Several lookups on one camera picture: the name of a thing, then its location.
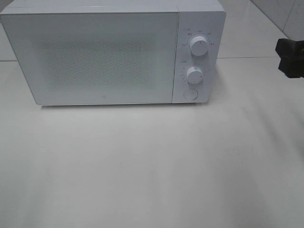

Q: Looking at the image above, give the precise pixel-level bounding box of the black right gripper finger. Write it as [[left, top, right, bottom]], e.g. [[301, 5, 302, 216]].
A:
[[278, 60, 304, 78], [275, 38, 304, 62]]

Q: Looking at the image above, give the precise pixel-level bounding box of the white microwave oven body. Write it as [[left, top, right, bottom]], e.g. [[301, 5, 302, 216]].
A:
[[0, 0, 226, 104]]

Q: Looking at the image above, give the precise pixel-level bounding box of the white microwave door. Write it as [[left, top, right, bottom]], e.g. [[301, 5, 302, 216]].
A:
[[1, 13, 178, 105]]

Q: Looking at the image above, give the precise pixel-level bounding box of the white microwave knob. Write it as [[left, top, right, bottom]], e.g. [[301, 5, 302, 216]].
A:
[[190, 34, 209, 57], [186, 66, 204, 84]]

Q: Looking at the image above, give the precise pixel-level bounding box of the round white door-release button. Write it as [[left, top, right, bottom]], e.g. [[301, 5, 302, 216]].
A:
[[184, 88, 198, 101]]

